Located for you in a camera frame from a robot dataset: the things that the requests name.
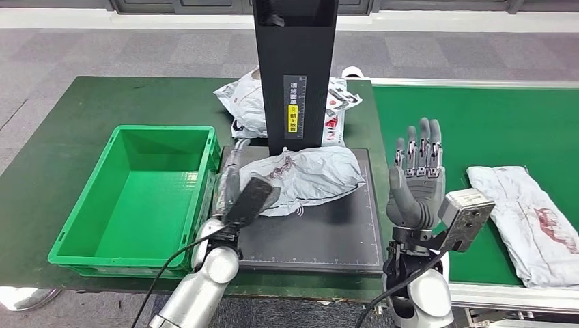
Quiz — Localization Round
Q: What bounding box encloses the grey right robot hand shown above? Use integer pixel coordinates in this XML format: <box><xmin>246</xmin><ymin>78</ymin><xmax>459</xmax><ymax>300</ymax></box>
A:
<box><xmin>385</xmin><ymin>117</ymin><xmax>448</xmax><ymax>230</ymax></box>

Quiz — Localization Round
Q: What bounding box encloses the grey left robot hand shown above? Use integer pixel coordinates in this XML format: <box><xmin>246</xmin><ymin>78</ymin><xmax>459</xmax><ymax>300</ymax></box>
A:
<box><xmin>211</xmin><ymin>137</ymin><xmax>251</xmax><ymax>218</ymax></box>

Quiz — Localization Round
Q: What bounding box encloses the grey plastic mailer parcel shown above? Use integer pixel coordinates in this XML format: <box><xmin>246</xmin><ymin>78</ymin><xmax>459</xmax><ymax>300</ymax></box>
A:
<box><xmin>238</xmin><ymin>146</ymin><xmax>367</xmax><ymax>217</ymax></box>
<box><xmin>466</xmin><ymin>165</ymin><xmax>579</xmax><ymax>290</ymax></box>

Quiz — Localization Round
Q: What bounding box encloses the green conveyor belt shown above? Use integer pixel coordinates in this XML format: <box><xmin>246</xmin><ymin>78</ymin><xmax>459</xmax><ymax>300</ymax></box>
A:
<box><xmin>371</xmin><ymin>85</ymin><xmax>579</xmax><ymax>287</ymax></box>

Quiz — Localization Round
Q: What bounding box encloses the black inbound scanner machine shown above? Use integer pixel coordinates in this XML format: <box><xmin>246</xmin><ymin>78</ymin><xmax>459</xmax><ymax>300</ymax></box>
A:
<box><xmin>216</xmin><ymin>0</ymin><xmax>385</xmax><ymax>276</ymax></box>

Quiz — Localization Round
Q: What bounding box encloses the white printed plastic bag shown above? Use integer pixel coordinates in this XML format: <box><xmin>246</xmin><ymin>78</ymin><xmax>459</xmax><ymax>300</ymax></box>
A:
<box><xmin>212</xmin><ymin>66</ymin><xmax>363</xmax><ymax>148</ymax></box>

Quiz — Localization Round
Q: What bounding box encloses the green plastic crate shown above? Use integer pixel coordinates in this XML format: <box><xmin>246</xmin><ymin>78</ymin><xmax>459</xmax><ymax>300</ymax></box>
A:
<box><xmin>47</xmin><ymin>125</ymin><xmax>222</xmax><ymax>278</ymax></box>

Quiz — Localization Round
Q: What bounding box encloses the black yellow ruler label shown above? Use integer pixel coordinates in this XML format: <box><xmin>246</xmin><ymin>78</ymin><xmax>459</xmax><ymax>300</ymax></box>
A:
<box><xmin>283</xmin><ymin>74</ymin><xmax>307</xmax><ymax>140</ymax></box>

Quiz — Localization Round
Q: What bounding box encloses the round metal floor base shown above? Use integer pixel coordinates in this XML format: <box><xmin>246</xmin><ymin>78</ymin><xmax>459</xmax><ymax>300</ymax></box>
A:
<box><xmin>0</xmin><ymin>287</ymin><xmax>62</xmax><ymax>312</ymax></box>

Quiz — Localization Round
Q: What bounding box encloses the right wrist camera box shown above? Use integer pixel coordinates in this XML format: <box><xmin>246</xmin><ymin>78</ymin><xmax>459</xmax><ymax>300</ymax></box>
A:
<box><xmin>437</xmin><ymin>189</ymin><xmax>496</xmax><ymax>253</ymax></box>

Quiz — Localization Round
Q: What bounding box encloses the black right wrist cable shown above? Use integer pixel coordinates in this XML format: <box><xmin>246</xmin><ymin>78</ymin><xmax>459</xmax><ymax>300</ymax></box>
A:
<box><xmin>354</xmin><ymin>249</ymin><xmax>449</xmax><ymax>328</ymax></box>

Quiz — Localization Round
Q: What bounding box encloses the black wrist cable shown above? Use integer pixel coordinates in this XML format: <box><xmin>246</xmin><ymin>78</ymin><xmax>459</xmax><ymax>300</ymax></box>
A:
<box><xmin>131</xmin><ymin>226</ymin><xmax>231</xmax><ymax>328</ymax></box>
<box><xmin>354</xmin><ymin>249</ymin><xmax>449</xmax><ymax>328</ymax></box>

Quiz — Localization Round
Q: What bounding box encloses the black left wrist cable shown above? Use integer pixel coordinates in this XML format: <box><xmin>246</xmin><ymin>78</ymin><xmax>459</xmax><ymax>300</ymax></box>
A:
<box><xmin>131</xmin><ymin>226</ymin><xmax>231</xmax><ymax>328</ymax></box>

